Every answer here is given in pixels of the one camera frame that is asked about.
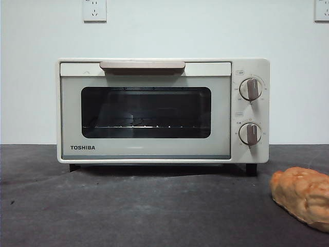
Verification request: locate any cream oven knob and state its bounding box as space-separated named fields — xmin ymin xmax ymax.
xmin=238 ymin=122 xmax=263 ymax=147
xmin=239 ymin=78 xmax=264 ymax=101

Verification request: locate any glass oven door with handle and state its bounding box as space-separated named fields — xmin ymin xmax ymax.
xmin=60 ymin=61 xmax=232 ymax=160

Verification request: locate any white wall socket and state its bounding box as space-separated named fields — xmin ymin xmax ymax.
xmin=314 ymin=0 xmax=329 ymax=23
xmin=82 ymin=0 xmax=107 ymax=23

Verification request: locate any metal wire oven rack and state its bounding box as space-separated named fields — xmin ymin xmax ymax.
xmin=82 ymin=118 xmax=210 ymax=130

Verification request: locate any golden bread loaf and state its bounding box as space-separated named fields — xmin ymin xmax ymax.
xmin=269 ymin=166 xmax=329 ymax=234

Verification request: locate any cream Toshiba toaster oven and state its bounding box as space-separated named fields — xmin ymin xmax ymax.
xmin=56 ymin=58 xmax=270 ymax=177

